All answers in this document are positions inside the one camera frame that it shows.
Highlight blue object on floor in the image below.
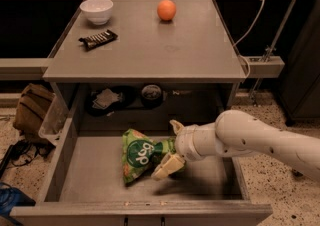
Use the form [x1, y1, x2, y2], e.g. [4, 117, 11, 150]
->
[0, 182, 36, 226]

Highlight green rice chip bag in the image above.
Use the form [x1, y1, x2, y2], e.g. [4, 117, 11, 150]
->
[122, 129, 178, 184]

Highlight dark chocolate bar wrapper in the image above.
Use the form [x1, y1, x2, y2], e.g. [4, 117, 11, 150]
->
[79, 29, 118, 50]

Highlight brown bag on floor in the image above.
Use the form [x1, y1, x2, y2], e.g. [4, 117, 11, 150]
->
[13, 83, 55, 145]

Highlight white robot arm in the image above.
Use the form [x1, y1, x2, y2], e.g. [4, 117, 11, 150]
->
[152, 110, 320, 181]

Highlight orange fruit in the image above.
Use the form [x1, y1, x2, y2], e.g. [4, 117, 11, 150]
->
[157, 0, 176, 21]

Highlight grey open top drawer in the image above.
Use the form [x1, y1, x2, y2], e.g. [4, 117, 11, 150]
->
[11, 85, 272, 226]

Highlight black cables on floor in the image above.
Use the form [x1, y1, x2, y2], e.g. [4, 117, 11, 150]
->
[0, 139, 54, 179]

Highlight black tray with papers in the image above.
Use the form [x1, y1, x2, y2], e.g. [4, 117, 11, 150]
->
[84, 86, 136, 117]

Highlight metal stand pole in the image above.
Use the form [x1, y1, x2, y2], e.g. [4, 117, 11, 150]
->
[243, 0, 297, 104]

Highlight black tape roll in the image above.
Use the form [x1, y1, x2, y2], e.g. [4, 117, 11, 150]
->
[140, 84, 163, 109]

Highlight white ceramic bowl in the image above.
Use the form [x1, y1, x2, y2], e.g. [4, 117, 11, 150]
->
[80, 0, 113, 25]

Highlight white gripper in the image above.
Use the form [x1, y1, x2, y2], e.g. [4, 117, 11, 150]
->
[151, 120, 203, 181]

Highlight white power cable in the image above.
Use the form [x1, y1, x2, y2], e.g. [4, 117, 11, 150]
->
[232, 0, 266, 79]

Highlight clear plastic bin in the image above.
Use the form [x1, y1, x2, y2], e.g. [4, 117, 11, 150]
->
[38, 97, 68, 146]

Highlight grey counter cabinet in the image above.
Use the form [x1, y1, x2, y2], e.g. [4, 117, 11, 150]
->
[44, 0, 246, 122]

